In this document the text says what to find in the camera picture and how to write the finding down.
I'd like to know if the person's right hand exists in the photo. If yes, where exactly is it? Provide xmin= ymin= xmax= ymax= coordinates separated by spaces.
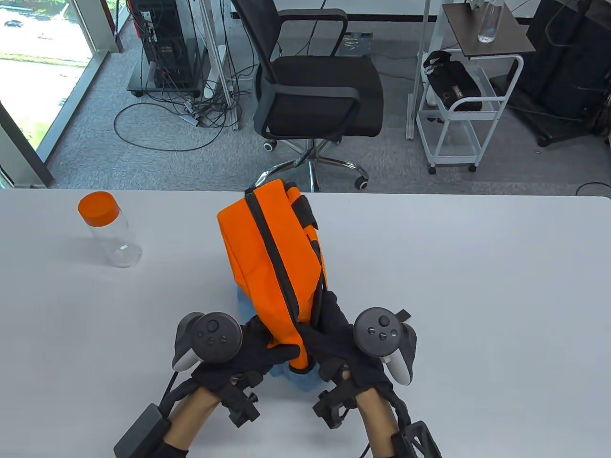
xmin=296 ymin=290 xmax=398 ymax=428

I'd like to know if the person's left hand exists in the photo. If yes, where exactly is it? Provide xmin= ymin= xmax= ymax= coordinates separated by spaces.
xmin=190 ymin=316 xmax=302 ymax=428

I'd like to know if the orange and blue school bag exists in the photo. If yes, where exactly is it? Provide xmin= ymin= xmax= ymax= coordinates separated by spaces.
xmin=217 ymin=179 xmax=331 ymax=395

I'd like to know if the clear bottle with orange lid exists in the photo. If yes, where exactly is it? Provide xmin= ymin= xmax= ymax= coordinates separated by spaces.
xmin=78 ymin=191 xmax=143 ymax=269

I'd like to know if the person's right forearm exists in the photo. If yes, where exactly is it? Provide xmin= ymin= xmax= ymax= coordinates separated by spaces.
xmin=355 ymin=388 xmax=400 ymax=458

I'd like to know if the person's left forearm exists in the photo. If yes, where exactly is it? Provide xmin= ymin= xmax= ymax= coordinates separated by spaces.
xmin=164 ymin=386 xmax=223 ymax=450

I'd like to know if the black bag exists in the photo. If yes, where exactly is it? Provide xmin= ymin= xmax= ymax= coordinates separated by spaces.
xmin=423 ymin=51 xmax=483 ymax=113

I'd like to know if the clear plastic bag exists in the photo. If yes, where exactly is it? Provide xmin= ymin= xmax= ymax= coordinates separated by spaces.
xmin=337 ymin=32 xmax=373 ymax=58

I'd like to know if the black left hand controller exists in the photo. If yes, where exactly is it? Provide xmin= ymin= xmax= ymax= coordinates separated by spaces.
xmin=171 ymin=312 xmax=243 ymax=372

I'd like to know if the black hand controller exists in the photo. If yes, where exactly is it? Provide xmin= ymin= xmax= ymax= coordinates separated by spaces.
xmin=171 ymin=312 xmax=243 ymax=372
xmin=353 ymin=307 xmax=418 ymax=386

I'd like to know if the black right hand controller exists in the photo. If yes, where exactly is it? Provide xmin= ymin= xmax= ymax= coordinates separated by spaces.
xmin=353 ymin=307 xmax=418 ymax=386

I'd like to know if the black office chair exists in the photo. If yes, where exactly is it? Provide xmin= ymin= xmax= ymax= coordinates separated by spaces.
xmin=231 ymin=0 xmax=385 ymax=193

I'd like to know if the black computer tower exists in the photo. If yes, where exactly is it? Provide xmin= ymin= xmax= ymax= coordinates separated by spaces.
xmin=126 ymin=0 xmax=211 ymax=98

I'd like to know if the white cart with brown top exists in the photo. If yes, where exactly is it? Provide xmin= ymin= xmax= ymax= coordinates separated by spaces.
xmin=415 ymin=2 xmax=536 ymax=175

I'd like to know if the clear water bottle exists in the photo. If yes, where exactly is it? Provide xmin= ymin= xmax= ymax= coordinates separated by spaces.
xmin=478 ymin=0 xmax=505 ymax=44

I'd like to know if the black equipment stand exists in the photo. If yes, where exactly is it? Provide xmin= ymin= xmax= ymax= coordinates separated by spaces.
xmin=492 ymin=0 xmax=611 ymax=147

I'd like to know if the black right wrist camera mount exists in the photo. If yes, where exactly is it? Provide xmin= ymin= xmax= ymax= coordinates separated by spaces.
xmin=391 ymin=420 xmax=442 ymax=458

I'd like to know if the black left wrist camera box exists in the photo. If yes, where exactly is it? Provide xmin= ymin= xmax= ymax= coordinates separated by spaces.
xmin=113 ymin=403 xmax=172 ymax=458

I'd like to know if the aluminium frame leg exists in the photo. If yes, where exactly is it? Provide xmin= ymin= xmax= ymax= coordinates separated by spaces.
xmin=198 ymin=0 xmax=242 ymax=132

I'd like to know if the tangle of black floor cables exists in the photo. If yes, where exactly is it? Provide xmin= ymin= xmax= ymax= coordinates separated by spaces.
xmin=114 ymin=0 xmax=258 ymax=153

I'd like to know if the white frame post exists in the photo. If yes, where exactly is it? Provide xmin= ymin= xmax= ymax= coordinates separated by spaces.
xmin=406 ymin=0 xmax=432 ymax=140

